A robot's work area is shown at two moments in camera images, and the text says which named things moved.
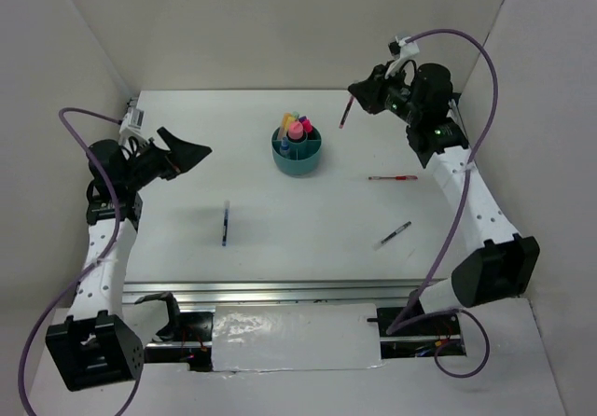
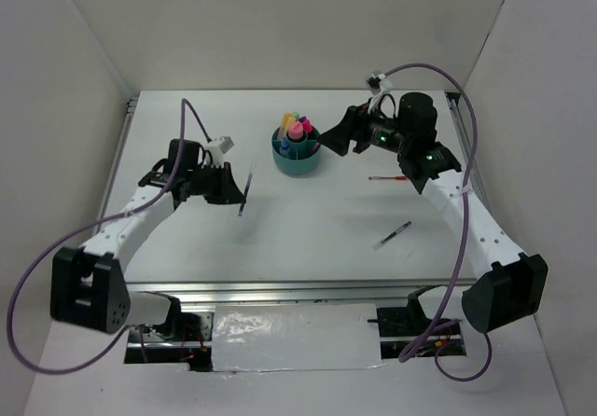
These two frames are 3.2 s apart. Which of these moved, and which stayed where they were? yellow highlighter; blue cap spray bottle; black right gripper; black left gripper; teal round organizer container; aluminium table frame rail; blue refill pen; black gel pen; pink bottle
Moved: black left gripper; blue refill pen; black right gripper
Stayed: pink bottle; aluminium table frame rail; blue cap spray bottle; black gel pen; teal round organizer container; yellow highlighter
